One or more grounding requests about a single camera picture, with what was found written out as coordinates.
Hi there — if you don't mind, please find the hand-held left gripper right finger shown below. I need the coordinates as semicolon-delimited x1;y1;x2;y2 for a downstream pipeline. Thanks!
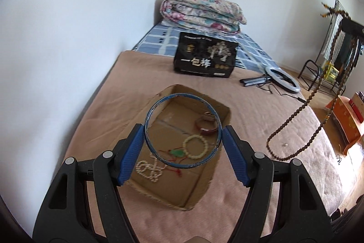
222;125;333;243

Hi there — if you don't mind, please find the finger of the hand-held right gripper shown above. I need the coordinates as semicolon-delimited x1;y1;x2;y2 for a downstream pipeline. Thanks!
341;19;364;40

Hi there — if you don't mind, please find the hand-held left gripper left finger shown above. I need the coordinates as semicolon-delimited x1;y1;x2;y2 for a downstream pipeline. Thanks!
32;123;145;243

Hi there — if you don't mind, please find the white pearl necklace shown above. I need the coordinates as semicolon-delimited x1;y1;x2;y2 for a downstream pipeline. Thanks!
136;155;164;184

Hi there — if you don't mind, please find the blue bangle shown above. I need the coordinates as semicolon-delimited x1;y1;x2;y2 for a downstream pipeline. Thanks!
144;93;223;169

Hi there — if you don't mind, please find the red strap watch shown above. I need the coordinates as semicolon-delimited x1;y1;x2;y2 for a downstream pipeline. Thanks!
195;113;219;135

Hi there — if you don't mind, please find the green pendant with red cord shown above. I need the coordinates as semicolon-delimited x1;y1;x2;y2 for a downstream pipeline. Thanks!
158;148;187;178

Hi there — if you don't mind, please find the brown wooden bead necklace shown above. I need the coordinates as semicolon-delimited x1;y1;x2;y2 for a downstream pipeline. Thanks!
266;2;360;161

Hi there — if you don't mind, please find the cream bead bracelet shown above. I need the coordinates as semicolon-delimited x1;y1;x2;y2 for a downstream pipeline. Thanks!
182;134;210;159

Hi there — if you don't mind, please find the cardboard box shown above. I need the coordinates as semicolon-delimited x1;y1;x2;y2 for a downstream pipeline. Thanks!
125;84;231;211

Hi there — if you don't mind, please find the striped hanging cloth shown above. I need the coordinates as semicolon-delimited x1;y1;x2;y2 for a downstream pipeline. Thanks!
323;14;343;61

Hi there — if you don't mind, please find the dark green hanging garment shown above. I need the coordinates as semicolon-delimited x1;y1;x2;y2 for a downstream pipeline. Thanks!
334;32;358;90

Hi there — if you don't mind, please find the brown blanket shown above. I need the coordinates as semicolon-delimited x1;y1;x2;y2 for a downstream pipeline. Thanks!
64;51;346;243

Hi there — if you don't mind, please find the yellow crate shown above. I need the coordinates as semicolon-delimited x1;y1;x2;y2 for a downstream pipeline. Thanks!
323;62;340;83

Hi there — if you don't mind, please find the black metal clothes rack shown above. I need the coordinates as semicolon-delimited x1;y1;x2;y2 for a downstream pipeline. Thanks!
298;0;364;95

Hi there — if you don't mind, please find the black folded tripod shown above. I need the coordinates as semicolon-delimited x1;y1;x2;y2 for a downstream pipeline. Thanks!
239;76;269;88

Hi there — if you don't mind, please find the red and brown box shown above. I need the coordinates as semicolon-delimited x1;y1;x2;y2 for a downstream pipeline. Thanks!
348;92;364;118

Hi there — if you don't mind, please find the orange cloth covered stool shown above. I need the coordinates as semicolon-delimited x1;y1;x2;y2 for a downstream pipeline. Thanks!
325;95;364;156

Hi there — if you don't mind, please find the black printed box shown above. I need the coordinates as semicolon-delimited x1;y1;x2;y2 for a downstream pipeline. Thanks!
173;31;239;79

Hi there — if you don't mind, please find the blue plaid bed sheet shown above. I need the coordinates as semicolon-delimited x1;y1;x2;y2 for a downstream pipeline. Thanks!
131;24;281;71

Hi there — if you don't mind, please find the folded floral quilt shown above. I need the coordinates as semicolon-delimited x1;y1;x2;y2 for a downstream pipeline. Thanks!
160;0;247;33

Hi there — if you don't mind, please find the white ring light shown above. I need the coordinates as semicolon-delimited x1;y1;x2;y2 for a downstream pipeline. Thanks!
265;65;301;94

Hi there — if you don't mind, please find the black cable with remote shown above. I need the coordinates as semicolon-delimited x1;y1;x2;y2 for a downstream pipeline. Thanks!
257;84;309;103

